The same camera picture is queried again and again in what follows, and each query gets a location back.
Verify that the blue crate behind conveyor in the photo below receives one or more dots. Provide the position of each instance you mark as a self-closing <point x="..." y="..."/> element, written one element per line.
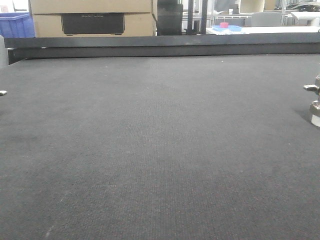
<point x="16" y="25"/>

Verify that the light blue tray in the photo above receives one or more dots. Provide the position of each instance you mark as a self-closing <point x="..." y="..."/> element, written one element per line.
<point x="230" y="28"/>

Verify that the white background table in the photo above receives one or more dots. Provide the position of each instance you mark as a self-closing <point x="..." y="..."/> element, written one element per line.
<point x="268" y="30"/>

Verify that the pink object on tray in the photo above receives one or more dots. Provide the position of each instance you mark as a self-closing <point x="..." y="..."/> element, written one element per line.
<point x="224" y="25"/>

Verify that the black conveyor belt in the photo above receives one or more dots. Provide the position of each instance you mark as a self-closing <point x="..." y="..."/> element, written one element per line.
<point x="160" y="148"/>

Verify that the black cylindrical post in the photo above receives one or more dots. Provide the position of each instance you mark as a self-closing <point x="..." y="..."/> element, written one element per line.
<point x="169" y="17"/>

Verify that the black conveyor side rail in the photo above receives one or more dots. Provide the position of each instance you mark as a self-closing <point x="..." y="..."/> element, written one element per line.
<point x="162" y="46"/>

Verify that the large cardboard box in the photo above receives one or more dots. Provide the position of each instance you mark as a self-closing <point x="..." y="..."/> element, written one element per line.
<point x="94" y="18"/>

